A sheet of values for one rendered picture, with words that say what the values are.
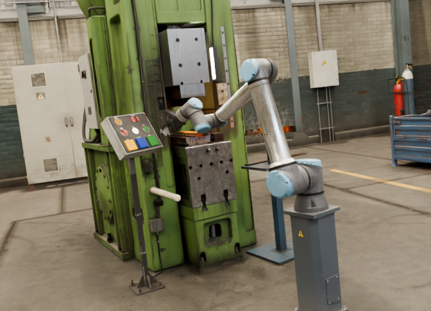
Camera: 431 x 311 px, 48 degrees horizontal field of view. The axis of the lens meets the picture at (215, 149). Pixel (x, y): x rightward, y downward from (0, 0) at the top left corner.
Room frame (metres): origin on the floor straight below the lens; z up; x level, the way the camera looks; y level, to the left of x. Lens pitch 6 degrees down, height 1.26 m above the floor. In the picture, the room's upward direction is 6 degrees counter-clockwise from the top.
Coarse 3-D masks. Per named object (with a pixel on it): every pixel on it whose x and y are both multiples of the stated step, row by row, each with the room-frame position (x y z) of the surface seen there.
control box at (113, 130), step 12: (108, 120) 3.07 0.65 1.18; (120, 120) 3.14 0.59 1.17; (144, 120) 3.30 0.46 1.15; (108, 132) 3.08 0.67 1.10; (120, 132) 3.08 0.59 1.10; (132, 132) 3.15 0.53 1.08; (144, 132) 3.23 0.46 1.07; (120, 144) 3.02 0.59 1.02; (120, 156) 3.03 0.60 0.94; (132, 156) 3.10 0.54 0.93
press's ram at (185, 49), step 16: (160, 32) 3.59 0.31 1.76; (176, 32) 3.52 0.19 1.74; (192, 32) 3.58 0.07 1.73; (160, 48) 3.62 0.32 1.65; (176, 48) 3.52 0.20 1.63; (192, 48) 3.58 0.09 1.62; (176, 64) 3.51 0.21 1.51; (192, 64) 3.57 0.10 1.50; (176, 80) 3.50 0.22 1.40; (192, 80) 3.56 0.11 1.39; (208, 80) 3.62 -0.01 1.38
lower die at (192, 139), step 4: (172, 136) 3.82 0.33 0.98; (176, 136) 3.77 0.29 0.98; (184, 136) 3.64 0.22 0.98; (188, 136) 3.58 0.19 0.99; (192, 136) 3.54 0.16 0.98; (196, 136) 3.55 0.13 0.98; (200, 136) 3.57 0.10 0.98; (204, 136) 3.58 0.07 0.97; (208, 136) 3.60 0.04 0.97; (172, 140) 3.74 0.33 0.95; (180, 140) 3.60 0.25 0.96; (184, 140) 3.54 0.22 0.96; (188, 140) 3.52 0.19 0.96; (192, 140) 3.54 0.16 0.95; (196, 140) 3.55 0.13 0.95; (200, 140) 3.57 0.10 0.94; (204, 140) 3.58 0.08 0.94; (208, 140) 3.60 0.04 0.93; (192, 144) 3.54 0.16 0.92; (196, 144) 3.55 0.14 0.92
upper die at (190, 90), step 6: (192, 84) 3.56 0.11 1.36; (198, 84) 3.58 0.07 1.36; (168, 90) 3.70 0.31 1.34; (174, 90) 3.60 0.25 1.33; (180, 90) 3.51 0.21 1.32; (186, 90) 3.53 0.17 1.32; (192, 90) 3.56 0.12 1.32; (198, 90) 3.58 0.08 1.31; (204, 90) 3.60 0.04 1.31; (168, 96) 3.72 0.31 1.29; (174, 96) 3.61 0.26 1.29; (180, 96) 3.52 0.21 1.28; (186, 96) 3.53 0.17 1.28; (192, 96) 3.56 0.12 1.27; (198, 96) 3.58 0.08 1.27
